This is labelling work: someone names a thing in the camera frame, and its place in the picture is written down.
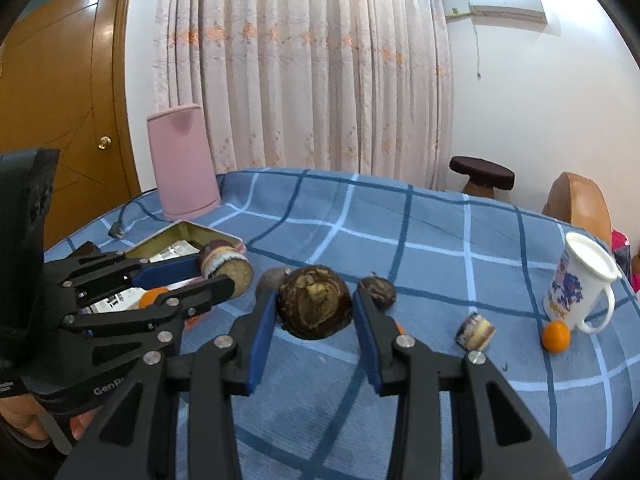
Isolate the left hand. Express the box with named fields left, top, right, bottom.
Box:
left=0, top=394, right=100, bottom=441

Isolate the small tangerine by mug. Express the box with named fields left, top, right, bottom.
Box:
left=540, top=321, right=572, bottom=354

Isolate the pink floral cushion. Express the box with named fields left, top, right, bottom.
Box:
left=612, top=230, right=640, bottom=292

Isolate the white enamel cartoon mug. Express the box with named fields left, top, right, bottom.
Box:
left=542, top=232, right=623, bottom=335

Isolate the brown taro root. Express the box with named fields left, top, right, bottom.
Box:
left=276, top=264, right=352, bottom=340

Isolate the dark wrinkled passion fruit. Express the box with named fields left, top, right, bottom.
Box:
left=359, top=274, right=397, bottom=311

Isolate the white air conditioner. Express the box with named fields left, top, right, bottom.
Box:
left=448, top=0, right=548, bottom=24

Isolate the pink floral curtain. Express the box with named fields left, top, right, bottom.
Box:
left=154, top=0, right=452, bottom=190

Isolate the pink tin box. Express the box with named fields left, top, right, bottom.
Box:
left=79, top=219, right=248, bottom=331

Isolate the black power cable plug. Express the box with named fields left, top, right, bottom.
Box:
left=108, top=188, right=157, bottom=240

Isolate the blue plaid tablecloth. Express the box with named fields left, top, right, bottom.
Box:
left=44, top=167, right=640, bottom=480

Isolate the printed paper in box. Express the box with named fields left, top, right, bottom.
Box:
left=80, top=240, right=198, bottom=314

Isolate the purple mangosteen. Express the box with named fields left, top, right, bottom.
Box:
left=255, top=266, right=292, bottom=304

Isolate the brass door knob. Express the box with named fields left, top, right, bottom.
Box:
left=98, top=136, right=112, bottom=151

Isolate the wooden door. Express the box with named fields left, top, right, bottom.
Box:
left=1, top=0, right=140, bottom=247

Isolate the pink electric kettle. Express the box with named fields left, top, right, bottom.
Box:
left=146, top=104, right=220, bottom=221

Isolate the dark round stool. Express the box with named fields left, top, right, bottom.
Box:
left=449, top=156, right=515, bottom=198

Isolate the large orange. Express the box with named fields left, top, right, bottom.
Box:
left=138, top=286, right=168, bottom=310

